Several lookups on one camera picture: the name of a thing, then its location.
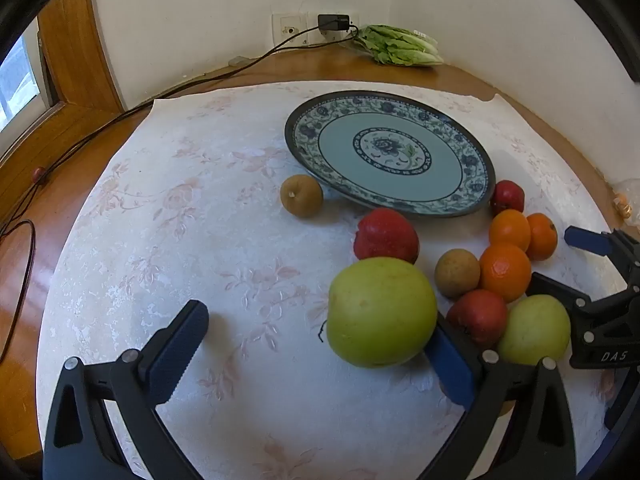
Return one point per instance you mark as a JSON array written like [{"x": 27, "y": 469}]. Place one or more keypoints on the black charger plug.
[{"x": 332, "y": 22}]

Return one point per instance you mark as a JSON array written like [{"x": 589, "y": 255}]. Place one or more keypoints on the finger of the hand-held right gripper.
[
  {"x": 550, "y": 290},
  {"x": 587, "y": 240}
]

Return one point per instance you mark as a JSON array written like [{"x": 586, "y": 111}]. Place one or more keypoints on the small red object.
[{"x": 38, "y": 174}]

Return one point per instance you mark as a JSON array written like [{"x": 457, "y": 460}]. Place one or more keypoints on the bagged leafy green cabbage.
[{"x": 400, "y": 47}]

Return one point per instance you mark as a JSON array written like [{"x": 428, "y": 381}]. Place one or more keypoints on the white round-port wall socket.
[{"x": 287, "y": 22}]

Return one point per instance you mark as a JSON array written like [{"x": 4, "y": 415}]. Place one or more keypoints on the orange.
[
  {"x": 505, "y": 270},
  {"x": 509, "y": 227},
  {"x": 544, "y": 236}
]

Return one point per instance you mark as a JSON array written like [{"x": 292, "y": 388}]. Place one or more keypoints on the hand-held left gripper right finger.
[{"x": 450, "y": 365}]

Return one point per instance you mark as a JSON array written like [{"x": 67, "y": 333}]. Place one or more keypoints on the brown pear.
[
  {"x": 455, "y": 272},
  {"x": 301, "y": 195}
]

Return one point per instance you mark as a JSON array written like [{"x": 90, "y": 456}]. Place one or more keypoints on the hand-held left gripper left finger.
[{"x": 175, "y": 355}]

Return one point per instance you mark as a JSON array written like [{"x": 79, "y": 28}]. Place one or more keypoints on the clear plastic bag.
[{"x": 625, "y": 195}]

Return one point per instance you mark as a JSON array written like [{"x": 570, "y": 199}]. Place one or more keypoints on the wooden window frame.
[{"x": 75, "y": 60}]

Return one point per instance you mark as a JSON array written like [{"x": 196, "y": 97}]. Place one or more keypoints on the white floral table mat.
[{"x": 200, "y": 260}]

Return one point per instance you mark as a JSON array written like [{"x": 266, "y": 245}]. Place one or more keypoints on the blue floral ceramic plate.
[{"x": 390, "y": 160}]

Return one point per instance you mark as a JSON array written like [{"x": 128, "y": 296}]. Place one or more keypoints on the small grey block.
[{"x": 240, "y": 60}]

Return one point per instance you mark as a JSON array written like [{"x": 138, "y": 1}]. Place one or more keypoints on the red apple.
[
  {"x": 385, "y": 235},
  {"x": 509, "y": 197},
  {"x": 477, "y": 315}
]

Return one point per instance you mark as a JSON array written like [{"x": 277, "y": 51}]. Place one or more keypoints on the white power wall socket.
[{"x": 313, "y": 20}]

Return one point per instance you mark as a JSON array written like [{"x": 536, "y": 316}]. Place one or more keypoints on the green apple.
[
  {"x": 532, "y": 330},
  {"x": 382, "y": 310}
]

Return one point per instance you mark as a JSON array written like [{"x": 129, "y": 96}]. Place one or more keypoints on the window glass pane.
[{"x": 15, "y": 85}]

